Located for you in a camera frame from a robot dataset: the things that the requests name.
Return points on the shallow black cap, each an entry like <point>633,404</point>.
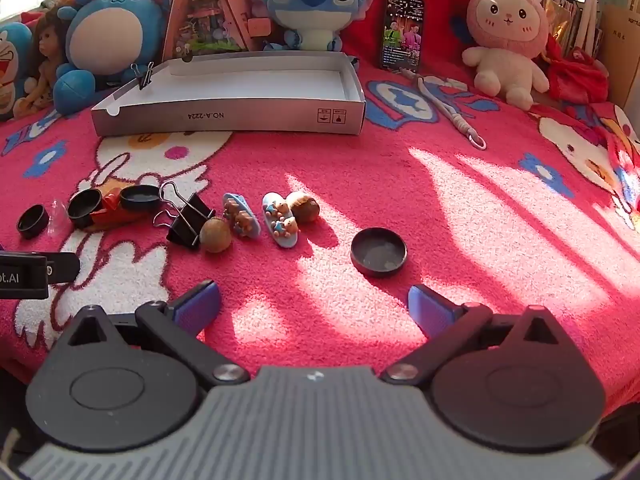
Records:
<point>140,199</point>

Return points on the blue cat plush toy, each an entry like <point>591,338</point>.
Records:
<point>11,67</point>

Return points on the large black binder clip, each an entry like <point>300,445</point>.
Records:
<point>187,222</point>

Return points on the red bullet-shaped piece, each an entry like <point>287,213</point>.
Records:
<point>112,199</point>
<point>107,220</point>

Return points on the small pink box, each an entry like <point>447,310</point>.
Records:
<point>258,27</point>

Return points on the clear plastic cap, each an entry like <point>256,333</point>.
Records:
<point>57,217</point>

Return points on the triangular diorama house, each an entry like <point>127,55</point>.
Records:
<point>207,15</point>

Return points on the rough brown walnut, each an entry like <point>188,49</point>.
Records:
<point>304,207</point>

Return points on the brown cardboard board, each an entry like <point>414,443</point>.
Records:
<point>620,55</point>

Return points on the white cardboard box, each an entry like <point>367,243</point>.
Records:
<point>260,90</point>

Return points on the blue alien plush toy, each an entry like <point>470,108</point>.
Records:
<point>312,2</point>

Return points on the pink bunny plush toy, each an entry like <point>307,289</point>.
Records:
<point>505,35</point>

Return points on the small black binder clip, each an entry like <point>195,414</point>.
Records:
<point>144,76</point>

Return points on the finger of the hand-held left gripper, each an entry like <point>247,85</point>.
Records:
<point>64,269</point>

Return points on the deep black cap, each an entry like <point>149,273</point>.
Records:
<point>85,207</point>

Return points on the small black cap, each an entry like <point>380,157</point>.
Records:
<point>33,221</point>

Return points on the brown-haired doll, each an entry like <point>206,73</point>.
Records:
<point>46,55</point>

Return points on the round blue plush toy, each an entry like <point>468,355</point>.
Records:
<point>112,30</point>

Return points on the red cloth bundle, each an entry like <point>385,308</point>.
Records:
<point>575,75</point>

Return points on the wide black lid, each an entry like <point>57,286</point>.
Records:
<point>379,252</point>

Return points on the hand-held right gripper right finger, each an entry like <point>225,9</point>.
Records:
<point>430,311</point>

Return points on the smooth brown walnut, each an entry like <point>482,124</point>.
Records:
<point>216,235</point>

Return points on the black smartphone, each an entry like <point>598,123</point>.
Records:
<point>401,32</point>

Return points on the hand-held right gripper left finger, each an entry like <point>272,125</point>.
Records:
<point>197,306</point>

